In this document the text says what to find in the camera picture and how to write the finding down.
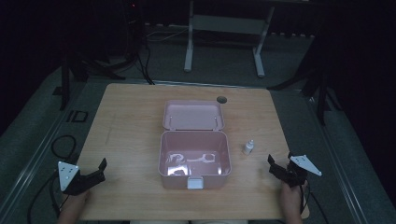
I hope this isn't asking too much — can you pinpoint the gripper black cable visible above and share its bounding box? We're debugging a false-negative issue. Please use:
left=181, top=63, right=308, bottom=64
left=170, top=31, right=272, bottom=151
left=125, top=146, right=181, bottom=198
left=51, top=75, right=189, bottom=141
left=298, top=180, right=331, bottom=224
left=26, top=170, right=70, bottom=224

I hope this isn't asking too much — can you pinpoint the black tripod stand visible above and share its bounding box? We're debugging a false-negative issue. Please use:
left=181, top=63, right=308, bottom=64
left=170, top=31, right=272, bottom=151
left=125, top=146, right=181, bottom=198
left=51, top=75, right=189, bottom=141
left=51, top=50, right=127, bottom=112
left=266, top=59, right=345, bottom=127

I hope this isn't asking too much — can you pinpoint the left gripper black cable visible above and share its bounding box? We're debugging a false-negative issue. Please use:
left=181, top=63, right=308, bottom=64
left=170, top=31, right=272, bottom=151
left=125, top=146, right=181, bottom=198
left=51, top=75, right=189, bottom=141
left=26, top=170, right=70, bottom=224

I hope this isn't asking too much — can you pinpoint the pink plastic box with lid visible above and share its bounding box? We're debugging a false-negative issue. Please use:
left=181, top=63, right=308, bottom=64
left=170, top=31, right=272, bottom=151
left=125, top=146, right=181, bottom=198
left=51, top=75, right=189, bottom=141
left=157, top=99, right=233, bottom=190

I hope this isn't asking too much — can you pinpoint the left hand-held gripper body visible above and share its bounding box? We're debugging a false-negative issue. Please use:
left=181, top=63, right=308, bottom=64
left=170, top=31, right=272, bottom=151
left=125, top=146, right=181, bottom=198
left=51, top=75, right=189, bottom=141
left=57, top=161, right=101, bottom=197

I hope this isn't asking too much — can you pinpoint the person's right hand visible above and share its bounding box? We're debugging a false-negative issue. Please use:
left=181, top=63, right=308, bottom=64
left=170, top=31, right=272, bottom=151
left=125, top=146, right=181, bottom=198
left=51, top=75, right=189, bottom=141
left=279, top=179, right=309, bottom=216

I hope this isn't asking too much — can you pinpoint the person's left hand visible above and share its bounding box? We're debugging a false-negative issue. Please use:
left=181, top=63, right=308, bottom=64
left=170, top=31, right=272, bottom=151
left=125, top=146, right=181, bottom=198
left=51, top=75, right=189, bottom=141
left=61, top=189, right=92, bottom=216

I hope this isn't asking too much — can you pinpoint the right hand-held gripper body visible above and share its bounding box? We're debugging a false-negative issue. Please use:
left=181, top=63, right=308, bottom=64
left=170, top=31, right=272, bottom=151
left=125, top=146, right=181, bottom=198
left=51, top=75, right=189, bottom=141
left=281, top=151, right=323, bottom=189

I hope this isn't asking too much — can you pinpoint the small white dropper bottle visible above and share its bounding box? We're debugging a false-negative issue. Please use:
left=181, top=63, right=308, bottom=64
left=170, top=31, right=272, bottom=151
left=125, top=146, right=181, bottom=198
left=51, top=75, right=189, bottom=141
left=242, top=139, right=255, bottom=156

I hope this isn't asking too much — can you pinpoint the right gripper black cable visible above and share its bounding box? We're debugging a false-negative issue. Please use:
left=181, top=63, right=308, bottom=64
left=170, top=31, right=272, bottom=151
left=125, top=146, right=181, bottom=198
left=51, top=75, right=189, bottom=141
left=298, top=180, right=331, bottom=224

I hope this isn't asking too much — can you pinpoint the white floor cable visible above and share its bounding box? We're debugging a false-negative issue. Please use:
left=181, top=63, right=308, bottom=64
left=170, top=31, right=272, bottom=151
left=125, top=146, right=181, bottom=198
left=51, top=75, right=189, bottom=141
left=145, top=27, right=190, bottom=43

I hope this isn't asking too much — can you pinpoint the black floor cable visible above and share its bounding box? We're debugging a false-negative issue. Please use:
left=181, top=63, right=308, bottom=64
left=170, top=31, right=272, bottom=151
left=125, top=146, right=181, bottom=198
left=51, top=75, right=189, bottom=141
left=135, top=43, right=156, bottom=86

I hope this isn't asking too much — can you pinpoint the black looped cable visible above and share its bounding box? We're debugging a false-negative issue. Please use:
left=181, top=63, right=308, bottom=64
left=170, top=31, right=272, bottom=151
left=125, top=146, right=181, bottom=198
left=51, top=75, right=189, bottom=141
left=50, top=133, right=78, bottom=163

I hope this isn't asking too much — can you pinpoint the white metal stand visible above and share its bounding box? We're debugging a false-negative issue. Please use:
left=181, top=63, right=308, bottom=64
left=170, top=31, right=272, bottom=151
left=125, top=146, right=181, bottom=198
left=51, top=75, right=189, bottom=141
left=183, top=0, right=276, bottom=78

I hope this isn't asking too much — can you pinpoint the black floor bracket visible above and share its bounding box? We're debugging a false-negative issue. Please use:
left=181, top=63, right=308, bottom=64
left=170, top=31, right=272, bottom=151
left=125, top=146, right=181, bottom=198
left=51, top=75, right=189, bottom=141
left=64, top=109, right=90, bottom=123

